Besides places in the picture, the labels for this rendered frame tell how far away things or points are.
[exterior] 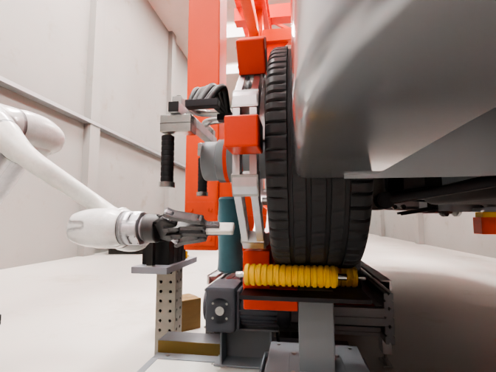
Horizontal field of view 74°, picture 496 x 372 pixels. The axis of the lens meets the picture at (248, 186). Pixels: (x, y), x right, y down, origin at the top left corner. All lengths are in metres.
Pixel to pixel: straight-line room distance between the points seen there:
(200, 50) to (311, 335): 1.33
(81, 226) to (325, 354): 0.74
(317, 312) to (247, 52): 0.74
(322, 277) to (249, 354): 0.73
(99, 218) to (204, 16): 1.20
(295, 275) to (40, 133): 0.98
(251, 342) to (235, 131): 1.03
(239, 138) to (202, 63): 1.03
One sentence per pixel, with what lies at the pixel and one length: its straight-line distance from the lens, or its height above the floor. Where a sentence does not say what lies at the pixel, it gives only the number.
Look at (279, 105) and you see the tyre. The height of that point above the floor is 0.91.
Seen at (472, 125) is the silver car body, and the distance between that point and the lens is 0.67.
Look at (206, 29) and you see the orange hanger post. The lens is 1.78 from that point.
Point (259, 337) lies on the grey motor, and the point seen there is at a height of 0.17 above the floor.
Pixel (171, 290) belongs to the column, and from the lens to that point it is 1.74.
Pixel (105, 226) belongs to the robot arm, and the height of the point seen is 0.64.
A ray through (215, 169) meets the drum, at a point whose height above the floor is 0.81.
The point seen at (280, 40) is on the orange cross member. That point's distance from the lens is 3.93.
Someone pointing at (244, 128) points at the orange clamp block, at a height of 0.85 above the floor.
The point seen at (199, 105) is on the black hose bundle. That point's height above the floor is 0.96.
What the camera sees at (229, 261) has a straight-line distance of 1.14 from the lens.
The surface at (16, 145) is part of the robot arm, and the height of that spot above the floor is 0.87.
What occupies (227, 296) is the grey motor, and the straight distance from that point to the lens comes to 1.31.
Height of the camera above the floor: 0.66
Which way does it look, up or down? 6 degrees up
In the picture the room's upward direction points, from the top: straight up
